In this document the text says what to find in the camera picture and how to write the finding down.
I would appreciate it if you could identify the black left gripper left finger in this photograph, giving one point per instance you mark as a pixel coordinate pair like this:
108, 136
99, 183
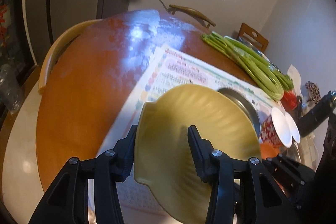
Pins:
66, 199

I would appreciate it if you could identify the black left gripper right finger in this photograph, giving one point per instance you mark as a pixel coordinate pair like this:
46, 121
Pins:
241, 191

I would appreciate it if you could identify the orange plastic plate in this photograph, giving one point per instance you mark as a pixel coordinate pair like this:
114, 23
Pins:
268, 150

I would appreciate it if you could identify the red paper noodle bowl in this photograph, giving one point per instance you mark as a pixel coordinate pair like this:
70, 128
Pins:
275, 130

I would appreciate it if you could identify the yellow shell-shaped plate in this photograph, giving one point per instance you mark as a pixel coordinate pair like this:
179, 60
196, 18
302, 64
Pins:
162, 156

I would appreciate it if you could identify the steel bowl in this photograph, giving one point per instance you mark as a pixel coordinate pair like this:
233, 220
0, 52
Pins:
296, 152

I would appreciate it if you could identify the black thermos bottle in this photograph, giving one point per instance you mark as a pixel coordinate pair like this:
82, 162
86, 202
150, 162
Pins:
317, 115

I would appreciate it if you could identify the red packet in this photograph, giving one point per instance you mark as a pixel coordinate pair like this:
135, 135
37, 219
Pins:
289, 100

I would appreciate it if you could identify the leopard print cloth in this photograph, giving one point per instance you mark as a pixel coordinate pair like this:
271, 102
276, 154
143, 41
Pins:
314, 94

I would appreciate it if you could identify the celery bunch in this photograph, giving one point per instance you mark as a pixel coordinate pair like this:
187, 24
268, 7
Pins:
267, 77

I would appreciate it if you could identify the white tissue paper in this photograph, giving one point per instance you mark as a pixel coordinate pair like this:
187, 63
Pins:
295, 76

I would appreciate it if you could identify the steel dish behind celery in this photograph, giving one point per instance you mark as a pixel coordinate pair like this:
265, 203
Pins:
248, 44

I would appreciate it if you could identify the light wooden chair back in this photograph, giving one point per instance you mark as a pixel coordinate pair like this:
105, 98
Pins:
58, 47

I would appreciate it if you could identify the wooden chair slatted back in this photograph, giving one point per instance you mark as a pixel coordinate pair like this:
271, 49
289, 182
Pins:
252, 36

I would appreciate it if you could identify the wooden chair curved back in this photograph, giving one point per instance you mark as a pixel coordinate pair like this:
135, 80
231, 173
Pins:
192, 13

